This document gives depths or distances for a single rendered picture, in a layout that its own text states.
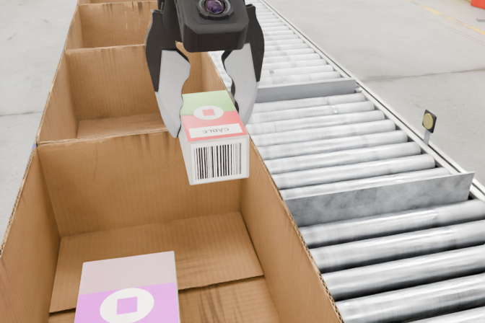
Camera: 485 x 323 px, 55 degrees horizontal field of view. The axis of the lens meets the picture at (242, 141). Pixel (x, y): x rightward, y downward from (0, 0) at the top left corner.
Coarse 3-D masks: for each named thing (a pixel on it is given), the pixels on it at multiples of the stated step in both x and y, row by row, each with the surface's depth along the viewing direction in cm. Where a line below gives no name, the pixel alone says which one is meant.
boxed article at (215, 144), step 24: (192, 96) 48; (216, 96) 48; (192, 120) 43; (216, 120) 43; (240, 120) 43; (192, 144) 40; (216, 144) 40; (240, 144) 41; (192, 168) 41; (216, 168) 41; (240, 168) 42
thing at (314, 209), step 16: (448, 176) 99; (464, 176) 100; (336, 192) 94; (352, 192) 95; (368, 192) 96; (384, 192) 97; (400, 192) 98; (416, 192) 99; (432, 192) 100; (448, 192) 101; (464, 192) 102; (304, 208) 94; (320, 208) 95; (336, 208) 96; (352, 208) 97; (368, 208) 98; (384, 208) 99; (400, 208) 100; (304, 224) 96
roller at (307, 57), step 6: (306, 54) 182; (312, 54) 182; (318, 54) 183; (264, 60) 177; (270, 60) 178; (276, 60) 178; (282, 60) 179; (288, 60) 179; (294, 60) 180; (300, 60) 180; (306, 60) 180; (216, 66) 173; (222, 66) 174
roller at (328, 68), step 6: (312, 66) 171; (318, 66) 171; (324, 66) 171; (330, 66) 171; (264, 72) 166; (270, 72) 166; (276, 72) 167; (282, 72) 167; (288, 72) 167; (294, 72) 168; (300, 72) 168; (306, 72) 169; (312, 72) 169; (318, 72) 169; (222, 78) 163; (228, 78) 163
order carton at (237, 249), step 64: (64, 192) 67; (128, 192) 69; (192, 192) 72; (256, 192) 63; (0, 256) 44; (64, 256) 67; (128, 256) 67; (192, 256) 67; (256, 256) 67; (0, 320) 42; (64, 320) 58; (192, 320) 58; (256, 320) 58; (320, 320) 43
